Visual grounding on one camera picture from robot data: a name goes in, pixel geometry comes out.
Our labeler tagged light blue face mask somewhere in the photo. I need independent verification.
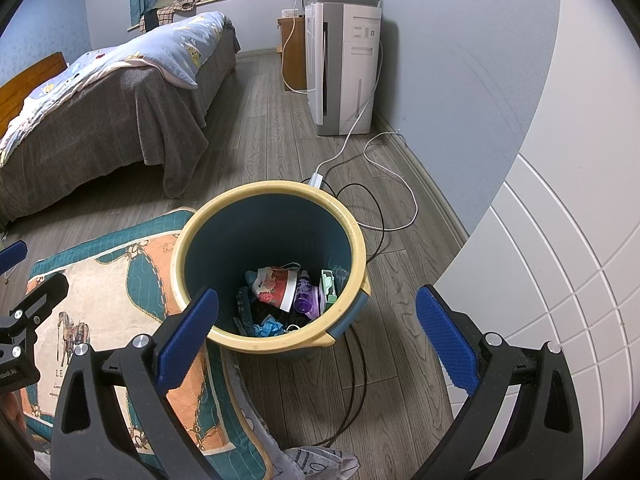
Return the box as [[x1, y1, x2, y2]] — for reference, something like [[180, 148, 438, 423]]
[[250, 315, 286, 337]]

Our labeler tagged white looped cable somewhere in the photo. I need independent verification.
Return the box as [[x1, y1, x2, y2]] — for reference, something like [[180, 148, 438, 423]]
[[345, 131, 420, 231]]

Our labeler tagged checkered clothes pile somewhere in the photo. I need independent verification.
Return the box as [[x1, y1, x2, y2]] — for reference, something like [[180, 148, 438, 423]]
[[140, 0, 211, 33]]

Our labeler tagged white television cable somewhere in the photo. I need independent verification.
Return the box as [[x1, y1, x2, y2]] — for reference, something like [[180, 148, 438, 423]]
[[280, 0, 308, 95]]

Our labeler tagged white panelled wardrobe door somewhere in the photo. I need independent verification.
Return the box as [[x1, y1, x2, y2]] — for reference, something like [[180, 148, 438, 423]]
[[432, 0, 640, 461]]

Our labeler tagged floral printed packet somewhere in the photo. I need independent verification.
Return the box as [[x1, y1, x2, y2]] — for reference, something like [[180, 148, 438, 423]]
[[252, 265, 301, 311]]

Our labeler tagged white purifier cable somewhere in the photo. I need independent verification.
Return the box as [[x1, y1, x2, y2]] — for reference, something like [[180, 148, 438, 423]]
[[315, 40, 386, 181]]

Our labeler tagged blue printed quilt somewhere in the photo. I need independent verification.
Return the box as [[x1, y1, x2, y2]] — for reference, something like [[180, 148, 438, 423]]
[[0, 10, 233, 168]]

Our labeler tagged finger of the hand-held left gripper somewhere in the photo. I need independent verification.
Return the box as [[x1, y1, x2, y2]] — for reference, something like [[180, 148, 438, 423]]
[[7, 271, 69, 339], [0, 240, 28, 274]]

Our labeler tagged wooden cabinet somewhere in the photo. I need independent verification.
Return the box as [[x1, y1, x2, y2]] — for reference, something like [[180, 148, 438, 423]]
[[276, 15, 308, 93]]

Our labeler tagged teal bin with yellow rim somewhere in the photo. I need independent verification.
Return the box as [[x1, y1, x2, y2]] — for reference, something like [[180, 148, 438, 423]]
[[170, 180, 373, 361]]

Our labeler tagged grey printed cloth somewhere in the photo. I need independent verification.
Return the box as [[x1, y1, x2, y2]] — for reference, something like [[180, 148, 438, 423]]
[[220, 345, 358, 480]]

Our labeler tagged black cable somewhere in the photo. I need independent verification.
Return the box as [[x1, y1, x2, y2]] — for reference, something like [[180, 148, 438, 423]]
[[320, 183, 386, 448]]

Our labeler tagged wooden bed frame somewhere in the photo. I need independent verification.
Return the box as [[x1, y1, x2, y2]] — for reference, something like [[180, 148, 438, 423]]
[[0, 51, 68, 133]]

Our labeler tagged bed with grey blanket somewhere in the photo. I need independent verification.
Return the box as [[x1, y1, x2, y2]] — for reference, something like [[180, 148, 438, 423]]
[[0, 27, 240, 223]]

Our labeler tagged white air purifier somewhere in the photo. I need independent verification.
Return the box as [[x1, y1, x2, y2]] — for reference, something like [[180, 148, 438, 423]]
[[304, 2, 383, 137]]

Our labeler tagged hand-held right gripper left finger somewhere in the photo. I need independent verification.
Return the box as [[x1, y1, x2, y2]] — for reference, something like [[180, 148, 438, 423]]
[[50, 287, 221, 480]]

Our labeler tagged teal orange patterned mat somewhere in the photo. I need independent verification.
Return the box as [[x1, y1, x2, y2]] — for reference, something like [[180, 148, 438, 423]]
[[25, 207, 271, 480]]

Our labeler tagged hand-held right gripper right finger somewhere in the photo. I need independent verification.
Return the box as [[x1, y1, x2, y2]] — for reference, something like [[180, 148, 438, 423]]
[[415, 285, 586, 480]]

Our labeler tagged purple packet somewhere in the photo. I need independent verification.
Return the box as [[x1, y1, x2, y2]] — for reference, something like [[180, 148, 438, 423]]
[[292, 270, 326, 318]]

